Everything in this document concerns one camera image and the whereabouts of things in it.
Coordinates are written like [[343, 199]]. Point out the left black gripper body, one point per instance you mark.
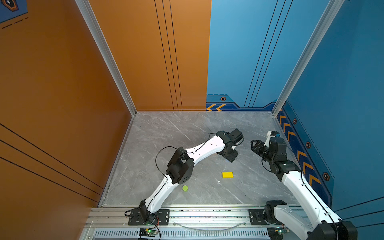
[[231, 154]]

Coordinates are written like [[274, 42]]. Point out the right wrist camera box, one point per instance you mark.
[[271, 134]]

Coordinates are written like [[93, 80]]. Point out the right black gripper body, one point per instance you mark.
[[260, 148]]

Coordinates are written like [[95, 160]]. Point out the green circuit board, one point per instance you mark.
[[148, 234], [277, 234]]

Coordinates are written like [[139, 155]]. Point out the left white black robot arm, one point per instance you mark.
[[181, 165]]

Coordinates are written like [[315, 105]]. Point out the yellow rectangular block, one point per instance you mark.
[[227, 175]]

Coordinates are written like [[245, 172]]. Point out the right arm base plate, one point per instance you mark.
[[257, 217]]

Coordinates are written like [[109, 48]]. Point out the right aluminium corner post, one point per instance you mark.
[[318, 34]]

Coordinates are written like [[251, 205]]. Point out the right green circuit board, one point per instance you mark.
[[277, 234]]

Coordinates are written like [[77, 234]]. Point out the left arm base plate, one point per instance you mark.
[[160, 218]]

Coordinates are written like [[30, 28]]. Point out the aluminium front rail frame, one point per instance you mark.
[[185, 223]]

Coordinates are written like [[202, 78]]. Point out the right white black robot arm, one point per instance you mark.
[[322, 222]]

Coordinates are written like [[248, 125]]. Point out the left aluminium corner post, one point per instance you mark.
[[101, 42]]

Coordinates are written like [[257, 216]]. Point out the green cylinder block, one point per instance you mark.
[[185, 188]]

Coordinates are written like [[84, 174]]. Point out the aluminium corner post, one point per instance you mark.
[[318, 34], [101, 42]]

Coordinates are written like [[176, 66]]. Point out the left green circuit board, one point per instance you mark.
[[148, 234]]

